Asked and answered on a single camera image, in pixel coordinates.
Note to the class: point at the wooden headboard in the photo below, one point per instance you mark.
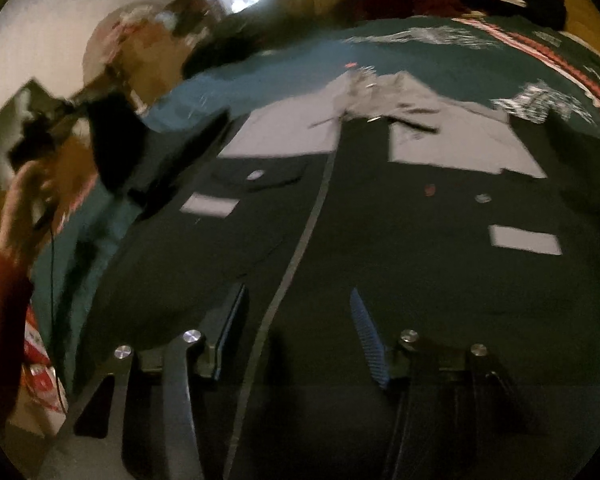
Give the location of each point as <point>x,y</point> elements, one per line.
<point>597,15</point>

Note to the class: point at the teal printed bed cover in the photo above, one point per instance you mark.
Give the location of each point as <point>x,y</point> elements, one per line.
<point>290,72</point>

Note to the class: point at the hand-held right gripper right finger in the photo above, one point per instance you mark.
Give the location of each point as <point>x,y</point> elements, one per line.
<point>369,342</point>

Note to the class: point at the person's left hand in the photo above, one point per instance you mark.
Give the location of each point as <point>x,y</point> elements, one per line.
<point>22,210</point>

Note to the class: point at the person's left forearm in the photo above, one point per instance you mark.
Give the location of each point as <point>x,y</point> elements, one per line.
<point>0,340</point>

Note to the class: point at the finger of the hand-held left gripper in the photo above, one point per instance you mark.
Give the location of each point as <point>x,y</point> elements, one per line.
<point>185,160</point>
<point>117,150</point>

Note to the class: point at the black and grey jacket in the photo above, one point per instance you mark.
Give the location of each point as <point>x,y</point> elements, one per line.
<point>390,265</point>

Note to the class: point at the cardboard box with red print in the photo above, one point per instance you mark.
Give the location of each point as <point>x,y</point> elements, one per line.
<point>145,67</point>

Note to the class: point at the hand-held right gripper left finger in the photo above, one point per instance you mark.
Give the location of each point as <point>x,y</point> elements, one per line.
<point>228,327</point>

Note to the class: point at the black clothing heap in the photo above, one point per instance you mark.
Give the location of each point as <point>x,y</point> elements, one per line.
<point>220,45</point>

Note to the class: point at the red printed packages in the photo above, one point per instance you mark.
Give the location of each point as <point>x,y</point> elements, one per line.
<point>42,375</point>

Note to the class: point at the round board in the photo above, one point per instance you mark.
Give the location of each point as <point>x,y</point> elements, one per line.
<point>100,45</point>

